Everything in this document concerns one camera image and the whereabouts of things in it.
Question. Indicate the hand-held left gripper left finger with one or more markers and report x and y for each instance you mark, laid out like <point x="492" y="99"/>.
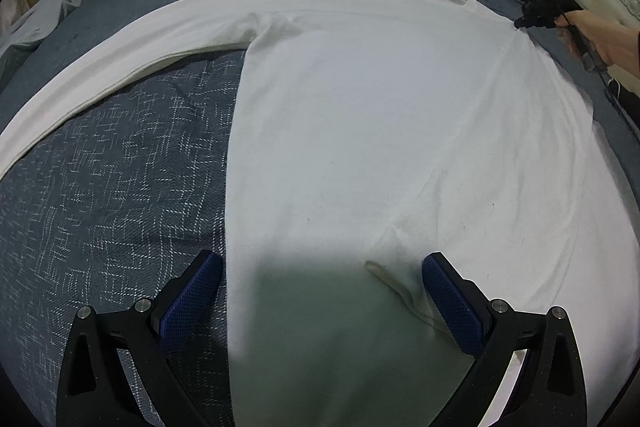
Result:
<point x="192" y="302"/>

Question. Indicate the blue patterned bed sheet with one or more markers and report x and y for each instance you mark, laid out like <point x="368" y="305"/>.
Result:
<point x="125" y="182"/>

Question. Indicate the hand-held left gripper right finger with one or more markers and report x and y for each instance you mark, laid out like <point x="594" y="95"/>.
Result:
<point x="452" y="307"/>

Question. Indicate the white long-sleeve shirt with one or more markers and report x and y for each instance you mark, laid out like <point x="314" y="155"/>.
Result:
<point x="375" y="132"/>

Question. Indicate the person's right hand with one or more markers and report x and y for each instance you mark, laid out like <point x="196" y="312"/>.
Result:
<point x="607" y="39"/>

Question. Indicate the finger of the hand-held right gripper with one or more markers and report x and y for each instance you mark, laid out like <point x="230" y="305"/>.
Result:
<point x="532" y="21"/>

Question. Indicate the light grey pillow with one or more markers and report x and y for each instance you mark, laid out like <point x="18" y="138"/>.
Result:
<point x="50" y="12"/>

